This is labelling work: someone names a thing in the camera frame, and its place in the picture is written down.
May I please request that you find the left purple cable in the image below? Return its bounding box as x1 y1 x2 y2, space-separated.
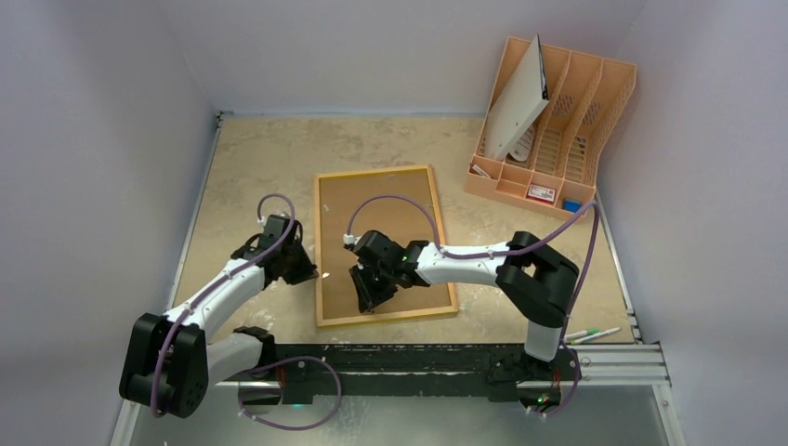
149 192 343 432

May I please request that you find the white eraser in organizer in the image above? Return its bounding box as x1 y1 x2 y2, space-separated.
470 164 492 179

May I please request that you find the red white small box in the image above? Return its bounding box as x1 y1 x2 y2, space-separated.
526 184 556 205

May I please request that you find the white pen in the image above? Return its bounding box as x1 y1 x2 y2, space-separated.
571 327 622 345

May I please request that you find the peach desk organizer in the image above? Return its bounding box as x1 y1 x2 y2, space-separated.
465 43 637 218

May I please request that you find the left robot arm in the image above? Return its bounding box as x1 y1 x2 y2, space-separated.
119 215 318 418

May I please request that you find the blue small box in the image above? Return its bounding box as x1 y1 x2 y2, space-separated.
561 199 583 213

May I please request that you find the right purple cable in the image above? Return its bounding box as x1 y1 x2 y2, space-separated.
344 194 601 420

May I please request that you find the brown backing board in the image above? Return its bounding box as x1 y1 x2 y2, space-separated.
320 171 453 321

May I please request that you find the green capped marker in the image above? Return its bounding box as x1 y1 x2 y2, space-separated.
563 327 599 342

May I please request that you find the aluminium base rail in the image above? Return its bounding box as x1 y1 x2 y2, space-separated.
116 343 672 404

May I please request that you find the yellow wooden picture frame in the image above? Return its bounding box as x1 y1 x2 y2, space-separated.
313 165 459 327

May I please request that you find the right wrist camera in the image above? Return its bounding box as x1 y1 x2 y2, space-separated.
342 234 359 249

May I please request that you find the purple cable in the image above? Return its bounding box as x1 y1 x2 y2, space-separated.
344 194 601 420
149 192 343 432

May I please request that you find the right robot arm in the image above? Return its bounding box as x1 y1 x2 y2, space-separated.
343 230 581 378

